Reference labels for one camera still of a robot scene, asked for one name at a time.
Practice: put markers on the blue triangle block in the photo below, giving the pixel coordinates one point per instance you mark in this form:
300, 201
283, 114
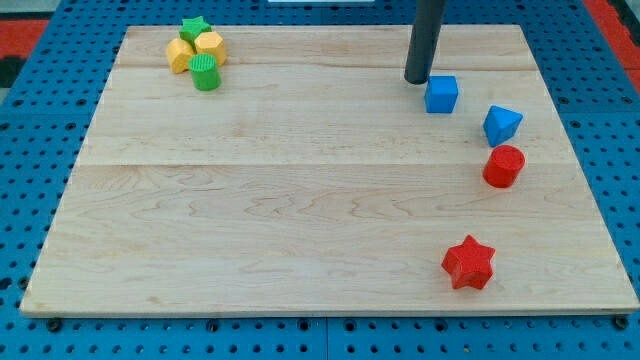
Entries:
500, 124

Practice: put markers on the light wooden board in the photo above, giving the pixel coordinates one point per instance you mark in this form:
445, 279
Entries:
313, 182

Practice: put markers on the blue cube block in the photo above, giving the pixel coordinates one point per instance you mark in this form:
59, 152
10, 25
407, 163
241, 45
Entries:
441, 94

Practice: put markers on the green cylinder block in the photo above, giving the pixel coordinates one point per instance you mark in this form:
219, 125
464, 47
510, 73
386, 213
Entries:
204, 72

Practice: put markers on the red star block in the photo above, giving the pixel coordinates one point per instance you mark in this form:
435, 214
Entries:
469, 264

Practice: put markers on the yellow hexagon block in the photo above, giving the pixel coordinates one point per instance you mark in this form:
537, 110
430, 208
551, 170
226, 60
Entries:
212, 43

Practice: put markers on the red cylinder block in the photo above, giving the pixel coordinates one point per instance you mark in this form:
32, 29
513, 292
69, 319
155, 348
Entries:
503, 166

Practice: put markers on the yellow pentagon block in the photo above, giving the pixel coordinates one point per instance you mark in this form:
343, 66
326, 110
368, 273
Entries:
178, 54

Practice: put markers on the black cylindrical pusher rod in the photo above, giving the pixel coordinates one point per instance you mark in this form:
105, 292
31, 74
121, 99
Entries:
427, 24

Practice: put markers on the green star block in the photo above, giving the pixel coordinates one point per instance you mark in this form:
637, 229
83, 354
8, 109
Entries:
192, 27

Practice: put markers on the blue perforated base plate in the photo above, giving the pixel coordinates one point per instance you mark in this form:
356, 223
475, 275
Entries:
49, 107

